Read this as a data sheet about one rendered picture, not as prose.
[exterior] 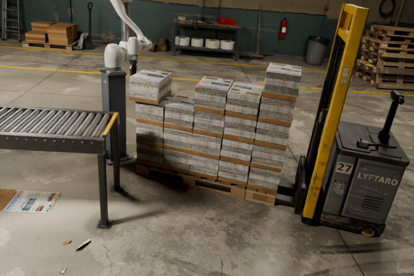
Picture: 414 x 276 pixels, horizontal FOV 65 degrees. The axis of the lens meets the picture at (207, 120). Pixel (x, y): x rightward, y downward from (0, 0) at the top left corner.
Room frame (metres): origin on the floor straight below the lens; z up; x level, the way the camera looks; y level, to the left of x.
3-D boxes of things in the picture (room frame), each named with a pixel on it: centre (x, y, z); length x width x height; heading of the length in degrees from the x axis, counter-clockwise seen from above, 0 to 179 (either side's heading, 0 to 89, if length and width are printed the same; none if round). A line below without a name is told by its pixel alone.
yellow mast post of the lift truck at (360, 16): (2.36, -0.97, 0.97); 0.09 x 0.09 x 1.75; 77
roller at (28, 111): (2.29, 1.49, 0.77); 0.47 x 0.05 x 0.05; 5
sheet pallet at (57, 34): (8.46, 4.21, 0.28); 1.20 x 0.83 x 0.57; 95
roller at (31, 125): (2.30, 1.36, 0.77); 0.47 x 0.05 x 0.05; 5
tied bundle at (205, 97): (2.91, -0.04, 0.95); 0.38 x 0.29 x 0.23; 169
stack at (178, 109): (2.94, 0.09, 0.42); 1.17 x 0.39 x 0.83; 77
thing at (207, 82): (2.91, -0.04, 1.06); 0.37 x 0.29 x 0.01; 169
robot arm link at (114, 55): (3.19, 0.99, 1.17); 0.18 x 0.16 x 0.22; 149
